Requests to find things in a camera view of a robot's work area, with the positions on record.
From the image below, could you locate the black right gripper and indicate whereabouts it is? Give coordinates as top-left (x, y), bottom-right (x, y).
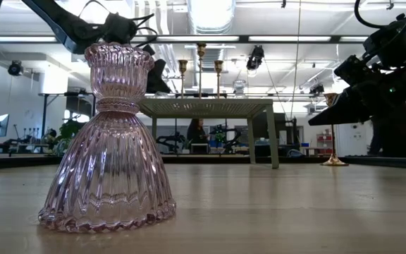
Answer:
top-left (308, 68), bottom-right (402, 126)

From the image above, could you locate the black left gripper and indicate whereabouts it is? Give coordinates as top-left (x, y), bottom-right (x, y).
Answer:
top-left (102, 12), bottom-right (172, 95)

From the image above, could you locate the short gold candlestick holder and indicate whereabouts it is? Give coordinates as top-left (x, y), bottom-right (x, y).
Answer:
top-left (178, 59), bottom-right (189, 99)
top-left (214, 59), bottom-right (224, 99)

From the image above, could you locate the medium gold candlestick holder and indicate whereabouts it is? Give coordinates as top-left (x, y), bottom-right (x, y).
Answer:
top-left (196, 42), bottom-right (207, 99)

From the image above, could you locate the tall gold candlestick holder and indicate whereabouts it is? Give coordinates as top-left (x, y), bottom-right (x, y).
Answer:
top-left (321, 92), bottom-right (350, 167)

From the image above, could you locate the pink ribbed glass candle holder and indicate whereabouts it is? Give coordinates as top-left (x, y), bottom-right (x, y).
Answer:
top-left (37, 42), bottom-right (177, 234)

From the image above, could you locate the white column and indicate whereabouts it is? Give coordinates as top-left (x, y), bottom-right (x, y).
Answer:
top-left (333, 121), bottom-right (369, 158)

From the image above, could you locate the red storage shelf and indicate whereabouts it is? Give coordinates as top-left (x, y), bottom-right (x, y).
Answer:
top-left (316, 132), bottom-right (333, 156)

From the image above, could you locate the person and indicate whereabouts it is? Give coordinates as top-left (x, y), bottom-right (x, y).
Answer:
top-left (186, 118), bottom-right (210, 145)
top-left (367, 101), bottom-right (406, 158)

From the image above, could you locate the pale green perforated metal shelf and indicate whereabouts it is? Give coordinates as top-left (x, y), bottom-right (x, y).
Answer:
top-left (137, 97), bottom-right (281, 169)

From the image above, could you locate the dark cabinet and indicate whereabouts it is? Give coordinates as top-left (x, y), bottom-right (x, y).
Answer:
top-left (252, 112), bottom-right (297, 158)

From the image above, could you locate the green plant in white pot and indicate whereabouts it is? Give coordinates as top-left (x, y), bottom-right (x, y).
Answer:
top-left (49, 118), bottom-right (91, 157)

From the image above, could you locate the black metal rack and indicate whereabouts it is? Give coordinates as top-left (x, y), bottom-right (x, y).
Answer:
top-left (39, 92), bottom-right (97, 139)

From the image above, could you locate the small grey monitor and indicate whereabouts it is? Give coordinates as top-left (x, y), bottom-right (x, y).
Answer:
top-left (0, 113), bottom-right (11, 139)

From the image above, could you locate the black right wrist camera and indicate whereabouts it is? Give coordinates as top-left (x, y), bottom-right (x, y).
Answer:
top-left (333, 54), bottom-right (366, 86)

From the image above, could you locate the black ceiling-mounted camera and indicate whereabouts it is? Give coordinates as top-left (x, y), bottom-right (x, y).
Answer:
top-left (308, 83), bottom-right (326, 98)
top-left (7, 60), bottom-right (25, 77)
top-left (245, 44), bottom-right (265, 71)

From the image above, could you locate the black overhead frame bar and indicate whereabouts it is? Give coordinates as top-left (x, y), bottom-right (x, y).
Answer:
top-left (0, 34), bottom-right (406, 44)

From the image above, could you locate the silver ventilation duct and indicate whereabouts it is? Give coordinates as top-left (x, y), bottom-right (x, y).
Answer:
top-left (187, 0), bottom-right (238, 35)

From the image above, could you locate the black table edge rail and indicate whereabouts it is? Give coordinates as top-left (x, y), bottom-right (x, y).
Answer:
top-left (0, 154), bottom-right (406, 171)

